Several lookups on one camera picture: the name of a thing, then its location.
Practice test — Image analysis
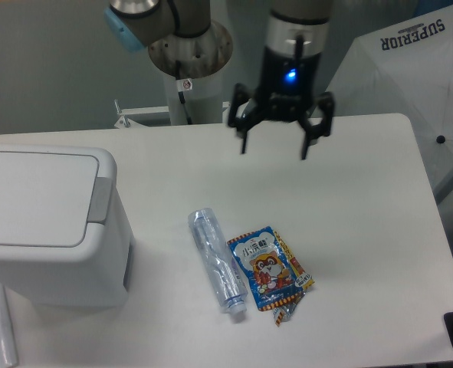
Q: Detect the white superior umbrella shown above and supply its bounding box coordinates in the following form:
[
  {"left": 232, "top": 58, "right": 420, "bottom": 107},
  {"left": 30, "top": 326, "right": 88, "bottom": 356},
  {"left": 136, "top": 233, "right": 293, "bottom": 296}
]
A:
[{"left": 327, "top": 5, "right": 453, "bottom": 202}]

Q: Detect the crushed clear plastic bottle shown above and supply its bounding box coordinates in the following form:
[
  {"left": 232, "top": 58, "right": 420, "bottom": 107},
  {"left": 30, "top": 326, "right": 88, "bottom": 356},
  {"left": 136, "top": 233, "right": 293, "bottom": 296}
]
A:
[{"left": 188, "top": 208, "right": 248, "bottom": 323}]

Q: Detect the white metal base frame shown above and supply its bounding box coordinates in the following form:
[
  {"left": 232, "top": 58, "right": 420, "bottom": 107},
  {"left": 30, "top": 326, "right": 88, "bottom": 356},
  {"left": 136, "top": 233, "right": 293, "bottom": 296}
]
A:
[{"left": 114, "top": 97, "right": 230, "bottom": 129}]

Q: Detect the blue snack wrapper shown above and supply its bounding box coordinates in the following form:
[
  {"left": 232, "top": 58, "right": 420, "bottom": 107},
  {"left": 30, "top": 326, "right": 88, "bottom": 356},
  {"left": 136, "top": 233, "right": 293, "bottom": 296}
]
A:
[{"left": 227, "top": 226, "right": 314, "bottom": 326}]

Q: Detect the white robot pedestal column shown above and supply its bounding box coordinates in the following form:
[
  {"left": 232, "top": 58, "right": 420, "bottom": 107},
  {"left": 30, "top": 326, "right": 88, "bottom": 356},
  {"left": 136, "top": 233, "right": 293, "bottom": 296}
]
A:
[{"left": 148, "top": 21, "right": 233, "bottom": 126}]

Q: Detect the white plastic trash can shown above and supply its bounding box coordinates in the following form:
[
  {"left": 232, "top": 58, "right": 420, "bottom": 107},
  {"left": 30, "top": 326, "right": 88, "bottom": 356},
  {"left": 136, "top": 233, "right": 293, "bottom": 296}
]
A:
[{"left": 0, "top": 144, "right": 133, "bottom": 307}]

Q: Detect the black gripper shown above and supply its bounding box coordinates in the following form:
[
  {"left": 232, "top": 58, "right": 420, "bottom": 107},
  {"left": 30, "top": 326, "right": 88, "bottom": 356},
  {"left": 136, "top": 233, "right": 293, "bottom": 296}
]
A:
[{"left": 227, "top": 48, "right": 335, "bottom": 160}]

